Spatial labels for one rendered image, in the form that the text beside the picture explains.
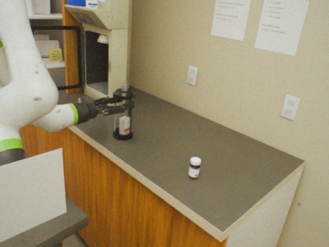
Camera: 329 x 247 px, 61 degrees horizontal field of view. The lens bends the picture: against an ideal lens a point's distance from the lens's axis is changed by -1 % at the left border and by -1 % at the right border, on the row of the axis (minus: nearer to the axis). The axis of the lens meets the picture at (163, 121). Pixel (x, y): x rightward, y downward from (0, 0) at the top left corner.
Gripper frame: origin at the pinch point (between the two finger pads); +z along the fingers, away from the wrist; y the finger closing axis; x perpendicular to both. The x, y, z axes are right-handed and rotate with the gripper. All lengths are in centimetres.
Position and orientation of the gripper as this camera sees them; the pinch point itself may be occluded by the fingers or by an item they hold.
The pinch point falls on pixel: (123, 102)
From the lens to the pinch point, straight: 135.4
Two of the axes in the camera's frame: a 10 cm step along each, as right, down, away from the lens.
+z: 7.2, -2.3, 6.5
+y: -6.9, -3.5, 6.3
